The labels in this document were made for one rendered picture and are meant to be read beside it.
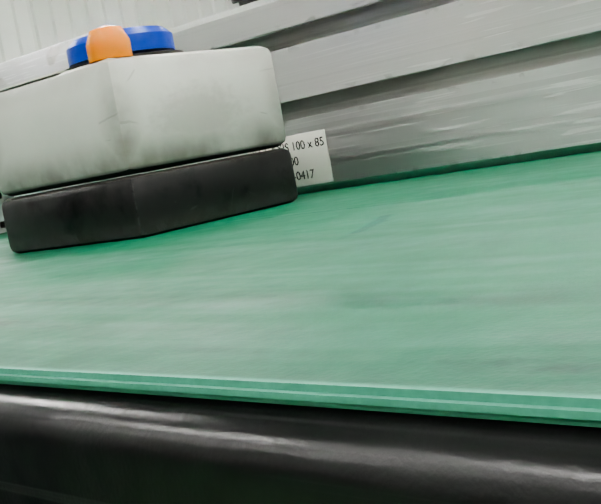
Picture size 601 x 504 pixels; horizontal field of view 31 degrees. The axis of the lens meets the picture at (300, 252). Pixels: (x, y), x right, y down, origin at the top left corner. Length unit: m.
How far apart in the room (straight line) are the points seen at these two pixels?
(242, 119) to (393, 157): 0.07
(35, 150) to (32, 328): 0.23
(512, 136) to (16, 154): 0.18
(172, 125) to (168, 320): 0.23
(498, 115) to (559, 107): 0.02
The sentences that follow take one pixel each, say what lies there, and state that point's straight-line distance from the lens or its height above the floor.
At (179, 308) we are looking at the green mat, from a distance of 0.16.
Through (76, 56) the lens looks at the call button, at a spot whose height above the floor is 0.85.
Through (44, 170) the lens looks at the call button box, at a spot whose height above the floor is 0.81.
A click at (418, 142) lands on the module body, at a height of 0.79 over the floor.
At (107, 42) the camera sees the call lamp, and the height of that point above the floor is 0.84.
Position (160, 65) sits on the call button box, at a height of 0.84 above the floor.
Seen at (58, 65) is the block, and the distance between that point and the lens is 0.59.
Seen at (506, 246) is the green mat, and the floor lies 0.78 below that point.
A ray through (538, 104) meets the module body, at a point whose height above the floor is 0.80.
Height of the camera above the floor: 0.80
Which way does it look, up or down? 5 degrees down
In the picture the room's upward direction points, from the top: 10 degrees counter-clockwise
